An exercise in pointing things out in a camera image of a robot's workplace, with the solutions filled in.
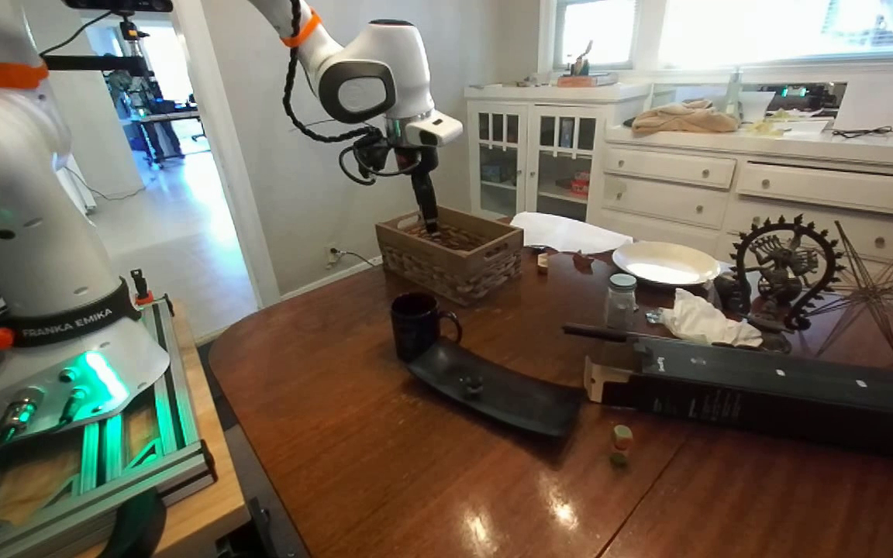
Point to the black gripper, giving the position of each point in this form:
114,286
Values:
420,161

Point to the woven rectangular basket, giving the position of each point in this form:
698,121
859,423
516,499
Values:
456,264

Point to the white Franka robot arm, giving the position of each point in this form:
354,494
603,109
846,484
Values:
23,206

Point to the black mug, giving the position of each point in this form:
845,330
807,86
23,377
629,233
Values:
416,323

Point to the white glass-door cabinet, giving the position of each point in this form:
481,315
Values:
527,158

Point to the small wooden piece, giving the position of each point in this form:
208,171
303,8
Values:
543,262

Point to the large white cloth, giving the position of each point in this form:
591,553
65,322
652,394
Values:
571,233

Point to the small dark piece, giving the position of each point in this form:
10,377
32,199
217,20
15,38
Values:
579,262

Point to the black thin pen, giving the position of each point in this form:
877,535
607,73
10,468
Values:
595,333

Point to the small glass jar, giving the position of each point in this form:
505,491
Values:
622,306

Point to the white plate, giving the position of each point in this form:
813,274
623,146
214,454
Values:
666,264

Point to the white framed window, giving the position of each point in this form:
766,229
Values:
796,25
595,33

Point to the small cork piece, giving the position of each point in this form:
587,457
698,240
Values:
623,437

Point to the crumpled white tissue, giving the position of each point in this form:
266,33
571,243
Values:
712,322

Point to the clear glass bottle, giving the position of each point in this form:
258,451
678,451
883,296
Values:
745,105

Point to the white drawer dresser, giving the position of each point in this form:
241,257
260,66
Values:
777,186

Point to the wooden robot stand top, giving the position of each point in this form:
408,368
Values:
208,499

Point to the long black case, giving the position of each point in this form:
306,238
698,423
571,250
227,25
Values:
777,399

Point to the black round clamp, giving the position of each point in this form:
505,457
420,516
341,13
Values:
136,530

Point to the white upright card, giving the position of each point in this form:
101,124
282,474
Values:
880,105

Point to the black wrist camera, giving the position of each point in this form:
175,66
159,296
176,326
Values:
368,158

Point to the white wall outlet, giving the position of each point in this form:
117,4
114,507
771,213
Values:
335,257

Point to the white door frame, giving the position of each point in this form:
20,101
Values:
225,158

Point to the black camera boom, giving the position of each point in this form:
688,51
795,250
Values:
95,65

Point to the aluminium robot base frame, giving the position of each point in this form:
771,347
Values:
107,454

